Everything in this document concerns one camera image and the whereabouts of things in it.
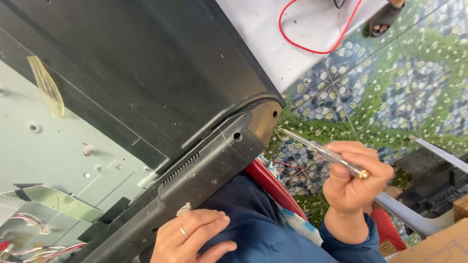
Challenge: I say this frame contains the grey metal television chassis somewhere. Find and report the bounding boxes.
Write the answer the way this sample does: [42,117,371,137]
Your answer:
[0,60,162,263]

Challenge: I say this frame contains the brown cardboard box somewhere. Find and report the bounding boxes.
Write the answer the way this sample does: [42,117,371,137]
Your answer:
[387,195,468,263]

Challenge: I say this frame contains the red and white wire bundle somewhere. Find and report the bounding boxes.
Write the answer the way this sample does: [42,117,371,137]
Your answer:
[0,213,88,263]

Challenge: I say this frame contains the black sandal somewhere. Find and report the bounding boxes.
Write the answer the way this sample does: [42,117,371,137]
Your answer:
[367,2,405,38]

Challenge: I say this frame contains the black electronic device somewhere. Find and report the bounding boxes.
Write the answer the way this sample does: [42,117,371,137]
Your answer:
[393,148,468,220]

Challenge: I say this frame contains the person's left hand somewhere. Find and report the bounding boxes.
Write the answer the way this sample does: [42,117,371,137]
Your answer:
[150,210,238,263]

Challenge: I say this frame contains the person's right hand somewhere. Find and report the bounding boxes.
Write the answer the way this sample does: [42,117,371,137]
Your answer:
[321,141,395,217]

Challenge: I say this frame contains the silver flat ribbon cable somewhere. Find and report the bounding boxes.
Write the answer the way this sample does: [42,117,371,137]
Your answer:
[0,184,105,224]

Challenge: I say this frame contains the blue and white patterned cloth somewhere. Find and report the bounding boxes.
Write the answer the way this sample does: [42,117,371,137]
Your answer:
[256,155,324,246]

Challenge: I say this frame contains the red cable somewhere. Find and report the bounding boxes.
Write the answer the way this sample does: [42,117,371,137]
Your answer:
[278,0,363,55]

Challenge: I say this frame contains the thin red wires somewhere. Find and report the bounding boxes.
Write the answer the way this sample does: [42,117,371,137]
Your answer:
[272,160,316,184]

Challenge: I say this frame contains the person's blue jacket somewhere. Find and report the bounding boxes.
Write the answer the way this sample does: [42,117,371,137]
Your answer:
[199,175,388,263]

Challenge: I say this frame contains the yellowed tape strip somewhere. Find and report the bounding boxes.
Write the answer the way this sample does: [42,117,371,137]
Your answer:
[27,56,66,118]

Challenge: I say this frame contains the grey metal bar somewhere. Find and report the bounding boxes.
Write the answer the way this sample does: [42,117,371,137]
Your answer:
[374,191,444,239]

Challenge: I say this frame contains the black television back cover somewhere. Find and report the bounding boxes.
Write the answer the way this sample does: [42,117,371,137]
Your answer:
[0,0,287,263]

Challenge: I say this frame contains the white flat strip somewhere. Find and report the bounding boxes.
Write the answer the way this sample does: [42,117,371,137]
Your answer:
[408,135,468,175]

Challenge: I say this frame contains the clear-handled tester screwdriver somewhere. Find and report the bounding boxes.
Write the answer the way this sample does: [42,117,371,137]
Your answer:
[277,126,371,180]

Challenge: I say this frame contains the red plastic stool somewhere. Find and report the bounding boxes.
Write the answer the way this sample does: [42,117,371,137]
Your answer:
[244,159,407,252]

